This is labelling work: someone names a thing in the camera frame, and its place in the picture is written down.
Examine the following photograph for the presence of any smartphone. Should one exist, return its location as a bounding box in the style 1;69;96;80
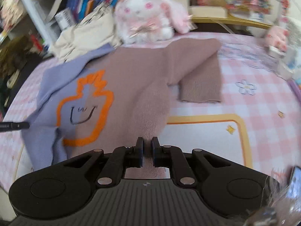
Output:
286;166;301;207

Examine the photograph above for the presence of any white pink bunny plush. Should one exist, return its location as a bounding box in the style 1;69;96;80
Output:
114;0;192;44

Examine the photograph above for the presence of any white bookshelf frame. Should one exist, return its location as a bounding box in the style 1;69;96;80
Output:
22;0;56;46

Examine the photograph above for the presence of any cream t-shirt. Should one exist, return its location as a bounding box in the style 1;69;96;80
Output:
49;3;121;62

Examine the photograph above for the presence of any olive brown garment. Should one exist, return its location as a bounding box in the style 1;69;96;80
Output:
0;35;33;79

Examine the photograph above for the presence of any small pink pig plush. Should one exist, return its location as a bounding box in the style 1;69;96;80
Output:
265;26;289;52

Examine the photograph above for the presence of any white barcode box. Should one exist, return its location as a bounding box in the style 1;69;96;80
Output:
55;8;76;31

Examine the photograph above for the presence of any mauve and lilac sweater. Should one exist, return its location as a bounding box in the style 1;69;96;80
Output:
21;38;221;171

